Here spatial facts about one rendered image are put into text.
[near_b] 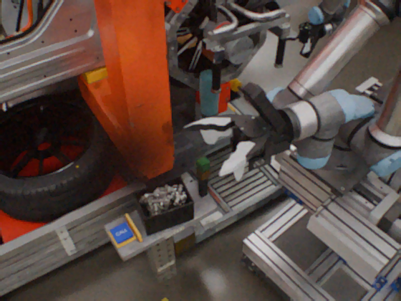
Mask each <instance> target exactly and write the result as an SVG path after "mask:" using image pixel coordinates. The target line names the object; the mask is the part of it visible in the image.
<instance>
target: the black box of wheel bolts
mask: <svg viewBox="0 0 401 301"><path fill-rule="evenodd" d="M132 194H133V196H134V200H135V205H136V209H137V212H138V215H139V217H140V220H141V222H142V225H143V226H144V229H145V232H146V234H147V236H150V235H152V234H155V233H158V232H159V231H163V230H165V229H170V228H172V227H174V226H177V225H180V224H183V223H185V222H188V221H191V220H193V219H194V208H193V205H194V201H193V199H192V197H191V195H190V192H189V190H188V188H187V186H186V185H185V183H184V182H183V180H182V178H181V176H179V177H177V178H173V179H170V180H168V181H164V182H162V183H157V184H154V185H151V186H148V187H145V188H142V189H140V190H137V191H133V193H132Z"/></svg>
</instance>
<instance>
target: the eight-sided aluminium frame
mask: <svg viewBox="0 0 401 301"><path fill-rule="evenodd" d="M197 1H198V0H188V2H187V3H186V4H185V6H184V7H183V8H182V10H181V12H180V13H179V14H177V13H176V12H175V11H173V10H170V11H169V12H168V14H167V16H166V17H165V37H166V47H167V56H168V74H169V75H170V76H171V77H173V78H174V79H177V80H179V81H181V82H183V83H184V84H186V85H188V86H190V87H192V88H193V89H194V90H196V91H197V92H200V78H196V77H194V76H192V75H191V74H188V73H187V72H185V71H183V70H181V69H180V68H178V58H177V45H176V37H177V30H178V27H179V26H180V25H181V24H182V23H183V21H184V19H185V18H186V17H187V15H188V14H189V13H190V11H191V10H192V9H193V7H194V6H195V5H196V3H197ZM254 12H255V14H266V13H269V10H267V9H266V8H265V6H263V7H261V8H257V9H254ZM266 34H267V29H265V30H263V31H261V32H256V33H254V34H252V36H251V38H250V39H251V40H252V42H253V49H252V53H251V55H250V56H249V58H248V59H247V60H246V61H245V62H242V63H239V64H234V63H231V64H230V65H229V66H228V67H225V68H223V69H221V84H223V83H225V82H227V81H230V80H234V79H236V78H237V77H239V76H240V75H241V74H242V72H243V71H244V69H245V68H246V66H247V65H248V64H249V63H250V62H251V60H252V59H253V58H254V55H255V54H256V53H257V52H258V51H259V50H260V48H261V47H262V46H263V45H264V43H265V41H266V38H267V36H266Z"/></svg>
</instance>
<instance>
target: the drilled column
mask: <svg viewBox="0 0 401 301"><path fill-rule="evenodd" d="M145 251H146V254H147V258H148V264H149V267H150V271H151V272H152V274H153V275H154V276H155V278H156V280H157V281H158V283H159V284H162V283H163V282H164V281H166V280H168V279H170V278H171V277H174V276H176V275H177V269H176V264H175V255H174V247H173V236H171V237H169V238H168V239H166V240H164V241H162V242H161V243H157V244H155V245H154V246H153V247H151V248H149V249H147V250H145ZM172 274H173V275H172Z"/></svg>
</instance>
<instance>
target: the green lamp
mask: <svg viewBox="0 0 401 301"><path fill-rule="evenodd" d="M210 166H211V162H210V161H209V160H208V159H207V158H206V157H205V156H203V157H201V158H199V159H197V160H196V167H197V168H198V169H199V170H200V172H201V173H202V172H204V171H207V170H208V169H210Z"/></svg>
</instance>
